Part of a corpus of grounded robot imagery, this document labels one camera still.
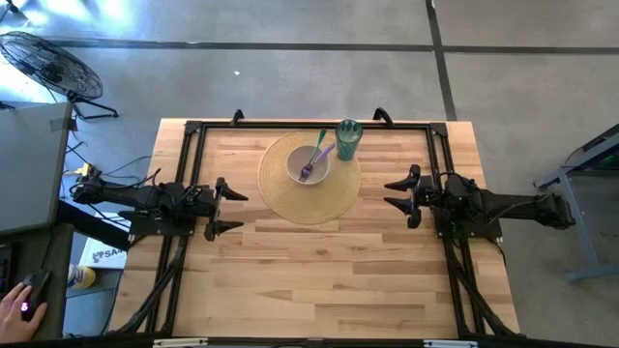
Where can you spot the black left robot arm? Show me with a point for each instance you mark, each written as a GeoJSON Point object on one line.
{"type": "Point", "coordinates": [126, 193]}

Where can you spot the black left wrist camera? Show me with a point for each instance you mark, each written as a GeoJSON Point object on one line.
{"type": "Point", "coordinates": [199, 198]}

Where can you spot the dark mouse desk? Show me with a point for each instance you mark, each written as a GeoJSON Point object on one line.
{"type": "Point", "coordinates": [57, 290]}

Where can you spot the grey metal table frame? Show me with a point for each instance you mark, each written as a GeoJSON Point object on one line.
{"type": "Point", "coordinates": [580, 227]}

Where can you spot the green translucent plastic cup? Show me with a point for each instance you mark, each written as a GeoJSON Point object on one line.
{"type": "Point", "coordinates": [348, 145]}

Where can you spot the black floor fan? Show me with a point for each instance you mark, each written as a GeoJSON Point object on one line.
{"type": "Point", "coordinates": [50, 65]}

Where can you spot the beige ribbed bowl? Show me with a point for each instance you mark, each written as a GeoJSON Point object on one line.
{"type": "Point", "coordinates": [321, 174]}

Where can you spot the white printed cardboard box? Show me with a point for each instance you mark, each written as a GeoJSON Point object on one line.
{"type": "Point", "coordinates": [104, 256]}

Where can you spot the white bracket strip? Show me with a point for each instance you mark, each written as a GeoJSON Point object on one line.
{"type": "Point", "coordinates": [180, 342]}
{"type": "Point", "coordinates": [450, 343]}

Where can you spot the yellow and white bottle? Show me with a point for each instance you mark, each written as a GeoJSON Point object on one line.
{"type": "Point", "coordinates": [84, 278]}

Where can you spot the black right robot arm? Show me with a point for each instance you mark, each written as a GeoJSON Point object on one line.
{"type": "Point", "coordinates": [512, 205]}

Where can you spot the grey desk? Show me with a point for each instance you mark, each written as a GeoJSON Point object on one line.
{"type": "Point", "coordinates": [29, 164]}

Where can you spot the black aluminium table frame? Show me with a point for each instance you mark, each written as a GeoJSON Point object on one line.
{"type": "Point", "coordinates": [314, 125]}

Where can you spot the round woven straw placemat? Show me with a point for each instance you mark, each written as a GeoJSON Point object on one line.
{"type": "Point", "coordinates": [309, 203]}

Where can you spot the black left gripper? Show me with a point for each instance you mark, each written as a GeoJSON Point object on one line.
{"type": "Point", "coordinates": [215, 208]}

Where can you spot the black computer mouse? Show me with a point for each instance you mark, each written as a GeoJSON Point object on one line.
{"type": "Point", "coordinates": [36, 290]}

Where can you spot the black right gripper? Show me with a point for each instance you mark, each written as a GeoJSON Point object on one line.
{"type": "Point", "coordinates": [416, 198]}

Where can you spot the person's hand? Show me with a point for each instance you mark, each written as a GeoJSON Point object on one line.
{"type": "Point", "coordinates": [14, 319]}

